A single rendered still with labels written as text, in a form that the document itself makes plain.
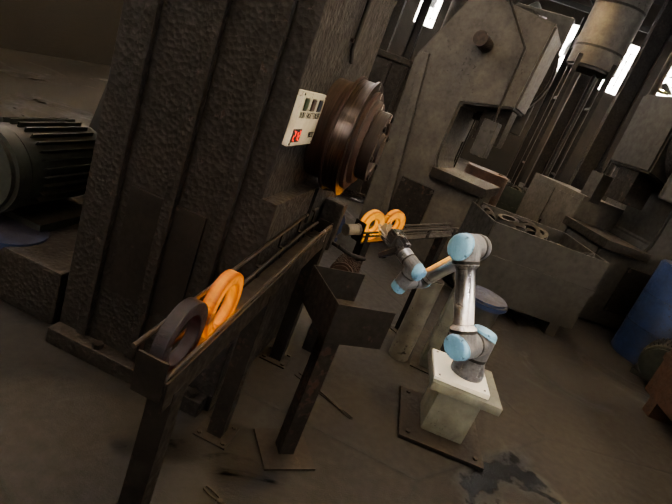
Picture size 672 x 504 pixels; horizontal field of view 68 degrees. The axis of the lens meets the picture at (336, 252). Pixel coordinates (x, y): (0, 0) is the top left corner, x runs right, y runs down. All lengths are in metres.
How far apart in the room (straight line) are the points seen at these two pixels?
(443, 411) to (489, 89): 3.01
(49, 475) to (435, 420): 1.52
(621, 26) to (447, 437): 9.23
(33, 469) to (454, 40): 4.22
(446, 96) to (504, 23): 0.72
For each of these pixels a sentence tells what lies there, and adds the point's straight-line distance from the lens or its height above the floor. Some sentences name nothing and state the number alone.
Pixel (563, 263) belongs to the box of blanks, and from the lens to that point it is 4.31.
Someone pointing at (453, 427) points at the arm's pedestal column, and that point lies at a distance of 2.43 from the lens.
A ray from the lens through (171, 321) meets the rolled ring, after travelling 1.10.
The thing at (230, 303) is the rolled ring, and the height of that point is 0.67.
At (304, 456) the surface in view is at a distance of 2.02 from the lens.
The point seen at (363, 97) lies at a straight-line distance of 1.88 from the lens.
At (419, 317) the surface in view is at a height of 0.30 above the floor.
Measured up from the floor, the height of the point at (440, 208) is 0.56.
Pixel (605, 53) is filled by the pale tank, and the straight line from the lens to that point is 10.70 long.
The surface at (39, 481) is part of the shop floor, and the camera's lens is 1.77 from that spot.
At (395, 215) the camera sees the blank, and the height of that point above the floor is 0.78.
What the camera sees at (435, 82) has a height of 1.56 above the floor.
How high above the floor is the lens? 1.32
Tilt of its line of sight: 18 degrees down
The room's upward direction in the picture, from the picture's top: 21 degrees clockwise
